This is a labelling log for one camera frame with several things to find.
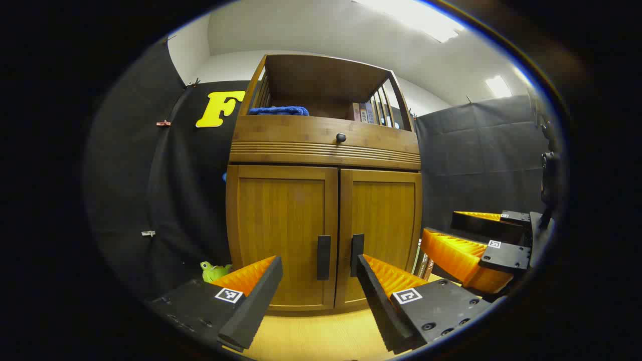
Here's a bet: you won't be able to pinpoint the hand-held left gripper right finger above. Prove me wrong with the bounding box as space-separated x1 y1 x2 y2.
355 253 495 355

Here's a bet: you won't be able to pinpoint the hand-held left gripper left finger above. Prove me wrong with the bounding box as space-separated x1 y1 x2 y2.
145 256 284 352

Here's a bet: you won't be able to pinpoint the wooden shoe cabinet door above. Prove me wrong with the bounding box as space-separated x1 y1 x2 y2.
335 169 423 309
226 165 339 311

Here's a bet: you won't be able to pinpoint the wooden double-door shoe cabinet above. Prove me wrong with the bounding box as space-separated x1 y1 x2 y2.
225 53 423 314

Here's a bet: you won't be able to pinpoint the wooden cabinet drawer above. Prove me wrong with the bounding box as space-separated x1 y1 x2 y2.
230 115 422 171

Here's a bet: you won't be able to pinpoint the green frog plush toy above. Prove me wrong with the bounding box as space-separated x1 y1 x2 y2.
201 261 232 284

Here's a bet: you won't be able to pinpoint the brown and white books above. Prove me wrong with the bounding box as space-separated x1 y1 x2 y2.
414 240 434 280

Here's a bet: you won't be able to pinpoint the small ceiling light panel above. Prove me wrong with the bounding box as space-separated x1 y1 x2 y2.
486 75 512 98

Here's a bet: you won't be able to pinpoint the black backdrop cloth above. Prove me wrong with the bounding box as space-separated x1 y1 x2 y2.
83 38 552 301

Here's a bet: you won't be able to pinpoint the blue folded towel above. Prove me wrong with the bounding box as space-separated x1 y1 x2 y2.
247 106 310 117

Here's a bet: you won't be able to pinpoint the large ceiling light panel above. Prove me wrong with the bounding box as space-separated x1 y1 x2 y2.
356 0 467 43

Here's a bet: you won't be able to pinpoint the black door handle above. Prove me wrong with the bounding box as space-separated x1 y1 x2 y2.
350 234 365 277
317 235 332 280

